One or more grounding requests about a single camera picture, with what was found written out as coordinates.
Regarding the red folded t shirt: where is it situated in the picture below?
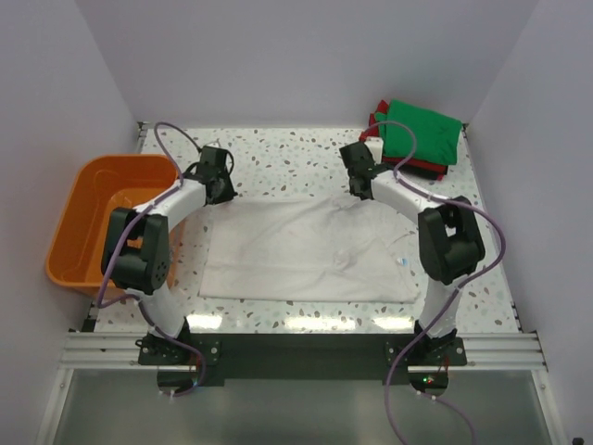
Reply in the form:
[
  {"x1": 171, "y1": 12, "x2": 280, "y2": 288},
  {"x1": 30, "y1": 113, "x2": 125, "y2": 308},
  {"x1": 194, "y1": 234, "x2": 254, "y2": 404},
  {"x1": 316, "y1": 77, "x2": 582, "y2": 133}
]
[{"x1": 364, "y1": 99, "x2": 449, "y2": 176}]

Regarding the green folded t shirt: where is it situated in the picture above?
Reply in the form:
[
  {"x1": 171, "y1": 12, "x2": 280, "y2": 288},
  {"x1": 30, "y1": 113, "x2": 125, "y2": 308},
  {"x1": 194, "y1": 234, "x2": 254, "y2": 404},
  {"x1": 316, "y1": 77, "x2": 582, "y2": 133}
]
[{"x1": 378, "y1": 99, "x2": 462, "y2": 166}]

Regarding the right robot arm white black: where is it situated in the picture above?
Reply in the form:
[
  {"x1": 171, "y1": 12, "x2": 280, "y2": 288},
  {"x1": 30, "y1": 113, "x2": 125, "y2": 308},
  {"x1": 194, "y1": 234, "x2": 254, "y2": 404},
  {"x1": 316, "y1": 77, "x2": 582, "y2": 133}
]
[{"x1": 340, "y1": 142, "x2": 486, "y2": 364}]

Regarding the orange plastic basket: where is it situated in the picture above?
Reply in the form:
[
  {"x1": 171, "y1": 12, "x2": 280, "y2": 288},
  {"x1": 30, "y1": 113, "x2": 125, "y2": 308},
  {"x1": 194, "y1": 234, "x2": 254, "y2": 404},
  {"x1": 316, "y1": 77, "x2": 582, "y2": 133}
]
[{"x1": 45, "y1": 155, "x2": 177, "y2": 299}]

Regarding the white t shirt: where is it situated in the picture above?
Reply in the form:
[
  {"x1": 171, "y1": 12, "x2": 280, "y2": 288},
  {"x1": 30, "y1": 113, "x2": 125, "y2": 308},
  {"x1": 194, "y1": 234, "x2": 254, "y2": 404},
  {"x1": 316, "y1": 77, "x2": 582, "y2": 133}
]
[{"x1": 200, "y1": 196, "x2": 419, "y2": 303}]

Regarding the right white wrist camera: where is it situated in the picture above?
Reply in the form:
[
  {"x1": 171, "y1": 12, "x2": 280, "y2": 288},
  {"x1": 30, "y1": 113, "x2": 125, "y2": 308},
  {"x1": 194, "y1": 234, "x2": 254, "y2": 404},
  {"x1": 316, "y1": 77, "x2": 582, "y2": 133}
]
[{"x1": 364, "y1": 137, "x2": 384, "y2": 164}]

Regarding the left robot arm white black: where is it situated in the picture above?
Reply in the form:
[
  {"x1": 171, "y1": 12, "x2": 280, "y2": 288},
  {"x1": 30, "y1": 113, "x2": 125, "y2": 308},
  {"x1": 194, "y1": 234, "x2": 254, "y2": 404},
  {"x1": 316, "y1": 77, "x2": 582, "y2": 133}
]
[{"x1": 96, "y1": 146, "x2": 236, "y2": 363}]

